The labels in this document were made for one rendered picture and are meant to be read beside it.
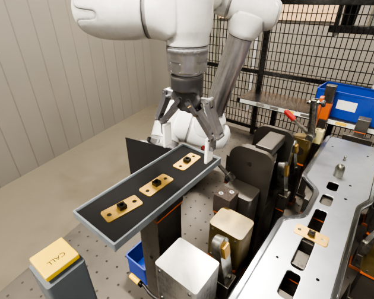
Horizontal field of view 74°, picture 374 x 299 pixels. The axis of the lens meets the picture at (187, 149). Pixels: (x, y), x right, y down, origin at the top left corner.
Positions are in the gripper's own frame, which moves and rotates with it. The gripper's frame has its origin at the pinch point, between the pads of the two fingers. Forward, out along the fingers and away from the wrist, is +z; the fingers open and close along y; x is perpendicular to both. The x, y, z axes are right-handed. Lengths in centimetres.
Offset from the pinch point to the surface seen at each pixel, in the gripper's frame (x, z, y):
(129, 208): -21.9, 3.8, 0.9
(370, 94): 108, 7, 36
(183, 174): -5.2, 4.0, 2.8
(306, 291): -6.1, 20.1, 36.6
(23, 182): 15, 120, -211
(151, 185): -13.5, 3.7, -0.7
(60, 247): -35.9, 4.1, -2.0
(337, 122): 90, 18, 27
